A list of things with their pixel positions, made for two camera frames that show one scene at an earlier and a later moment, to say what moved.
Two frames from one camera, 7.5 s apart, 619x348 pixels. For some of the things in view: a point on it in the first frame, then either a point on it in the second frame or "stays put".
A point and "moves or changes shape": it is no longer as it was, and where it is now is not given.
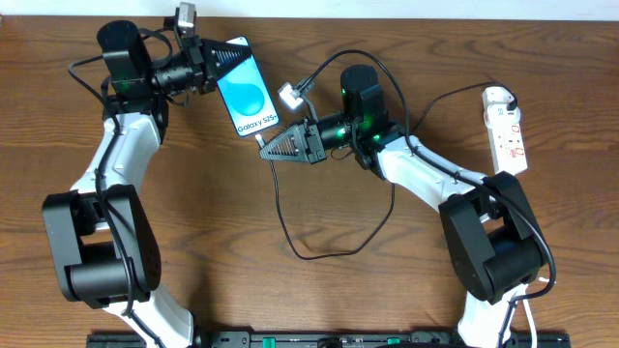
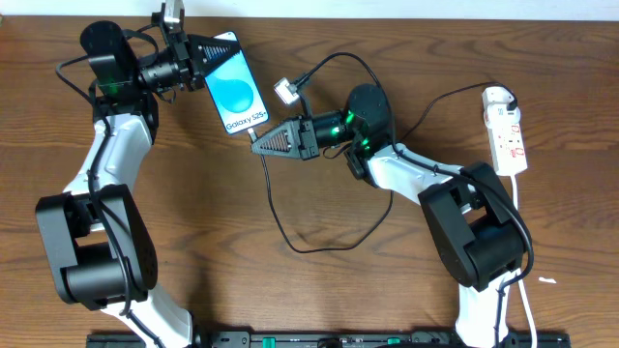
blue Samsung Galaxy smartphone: x=247 y=95 moves or changes shape
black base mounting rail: x=392 y=339 stays put
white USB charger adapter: x=495 y=95 stays put
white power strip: x=506 y=138 stays put
